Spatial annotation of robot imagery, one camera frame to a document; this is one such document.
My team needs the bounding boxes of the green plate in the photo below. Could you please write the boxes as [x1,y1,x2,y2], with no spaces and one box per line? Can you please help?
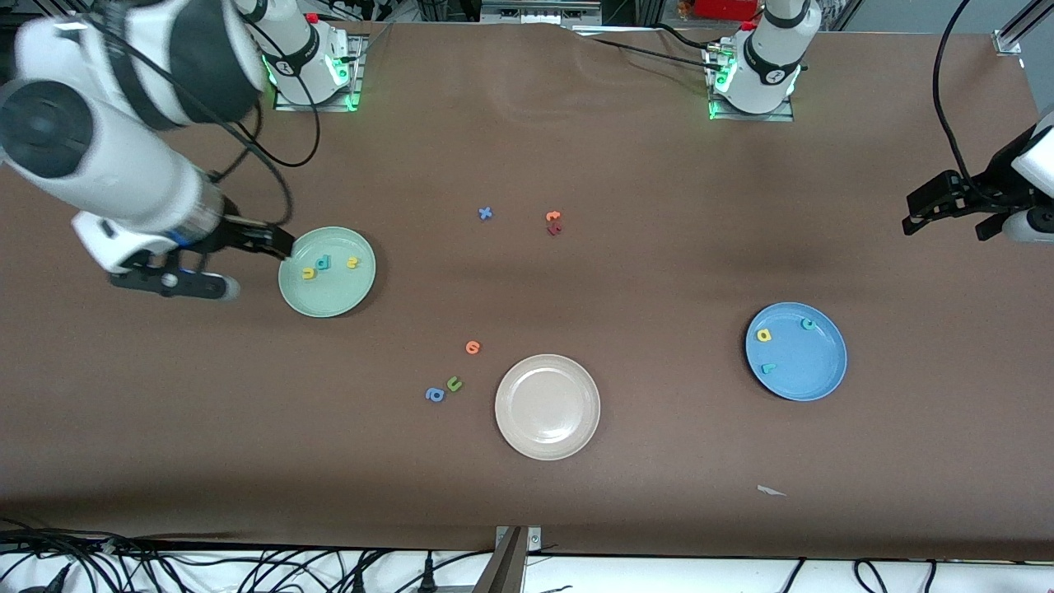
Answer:
[278,226,377,319]

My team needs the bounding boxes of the brown table cover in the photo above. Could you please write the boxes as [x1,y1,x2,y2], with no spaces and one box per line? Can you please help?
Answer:
[0,12,1054,563]

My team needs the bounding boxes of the blue plate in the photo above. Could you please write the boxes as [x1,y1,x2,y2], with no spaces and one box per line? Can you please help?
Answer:
[745,301,848,402]

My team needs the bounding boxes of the red box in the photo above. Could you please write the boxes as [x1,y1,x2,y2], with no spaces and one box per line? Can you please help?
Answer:
[696,0,763,21]

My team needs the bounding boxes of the beige plate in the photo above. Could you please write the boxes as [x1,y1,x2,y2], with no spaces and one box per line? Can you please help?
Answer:
[494,354,601,461]

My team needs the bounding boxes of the grey metal box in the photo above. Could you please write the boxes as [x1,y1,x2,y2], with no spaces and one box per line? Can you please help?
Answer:
[480,0,602,26]

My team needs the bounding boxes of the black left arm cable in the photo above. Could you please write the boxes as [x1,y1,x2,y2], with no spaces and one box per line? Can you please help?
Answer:
[933,0,989,189]

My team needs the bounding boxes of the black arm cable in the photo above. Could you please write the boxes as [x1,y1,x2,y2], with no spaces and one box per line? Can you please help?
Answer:
[933,0,989,189]
[82,0,322,225]

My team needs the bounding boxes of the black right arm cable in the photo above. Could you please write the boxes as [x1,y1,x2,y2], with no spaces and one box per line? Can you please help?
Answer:
[82,0,322,225]

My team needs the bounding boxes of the aluminium frame profile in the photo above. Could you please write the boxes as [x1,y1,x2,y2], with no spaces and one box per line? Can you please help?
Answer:
[992,0,1054,57]

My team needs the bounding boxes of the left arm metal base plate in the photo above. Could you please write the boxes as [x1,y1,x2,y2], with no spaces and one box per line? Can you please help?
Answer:
[704,41,795,123]

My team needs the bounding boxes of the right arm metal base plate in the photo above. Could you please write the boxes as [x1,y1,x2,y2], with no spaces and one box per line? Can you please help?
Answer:
[274,33,367,112]

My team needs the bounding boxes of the short black table cable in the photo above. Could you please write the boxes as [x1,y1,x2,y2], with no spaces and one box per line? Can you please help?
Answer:
[651,23,717,52]

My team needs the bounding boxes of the long black table cable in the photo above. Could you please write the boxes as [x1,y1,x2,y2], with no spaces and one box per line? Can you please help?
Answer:
[568,26,725,67]

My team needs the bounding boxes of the metal table bracket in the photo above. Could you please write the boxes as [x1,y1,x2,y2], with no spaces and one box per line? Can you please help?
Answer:
[473,525,542,593]

